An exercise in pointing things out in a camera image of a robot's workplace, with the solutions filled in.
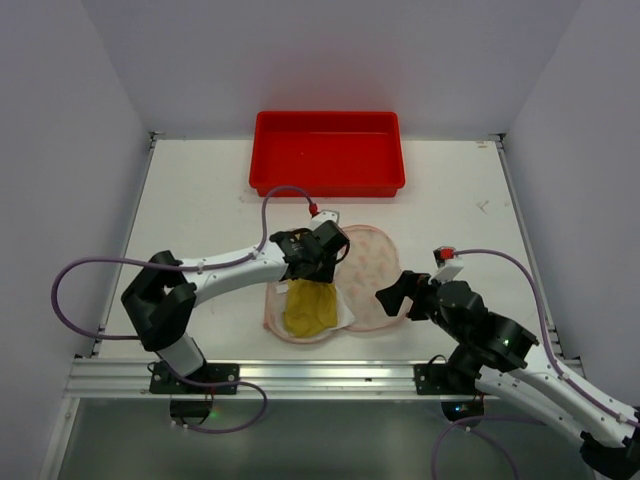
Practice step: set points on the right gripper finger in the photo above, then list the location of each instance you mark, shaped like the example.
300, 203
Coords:
396, 306
405, 286

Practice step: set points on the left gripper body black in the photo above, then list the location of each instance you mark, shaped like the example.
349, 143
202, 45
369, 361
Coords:
323, 267

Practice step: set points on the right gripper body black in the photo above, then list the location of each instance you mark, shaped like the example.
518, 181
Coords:
409, 293

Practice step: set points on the yellow bra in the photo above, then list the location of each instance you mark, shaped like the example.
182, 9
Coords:
310, 308

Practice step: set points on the floral mesh laundry bag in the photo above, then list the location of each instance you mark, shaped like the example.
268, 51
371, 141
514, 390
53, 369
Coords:
371, 265

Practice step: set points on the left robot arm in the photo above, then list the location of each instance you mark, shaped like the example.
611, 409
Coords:
160, 300

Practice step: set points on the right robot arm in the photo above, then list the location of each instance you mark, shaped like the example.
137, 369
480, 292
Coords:
497, 356

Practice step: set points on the white bra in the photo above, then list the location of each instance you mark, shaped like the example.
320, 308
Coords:
276, 296

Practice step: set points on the red plastic tray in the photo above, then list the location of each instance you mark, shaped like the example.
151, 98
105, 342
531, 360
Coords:
339, 154

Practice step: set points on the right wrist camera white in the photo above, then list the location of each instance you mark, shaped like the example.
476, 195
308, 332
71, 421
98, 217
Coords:
449, 265

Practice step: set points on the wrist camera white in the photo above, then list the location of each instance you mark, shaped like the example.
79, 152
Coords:
449, 265
323, 216

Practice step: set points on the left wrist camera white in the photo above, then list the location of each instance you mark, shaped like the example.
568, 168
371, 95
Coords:
323, 216

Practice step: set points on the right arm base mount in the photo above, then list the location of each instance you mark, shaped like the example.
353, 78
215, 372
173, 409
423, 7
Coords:
436, 377

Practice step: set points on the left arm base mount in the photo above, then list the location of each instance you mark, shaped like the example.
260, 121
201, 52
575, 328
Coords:
194, 400

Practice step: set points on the aluminium front rail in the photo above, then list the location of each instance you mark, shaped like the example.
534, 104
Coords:
286, 380

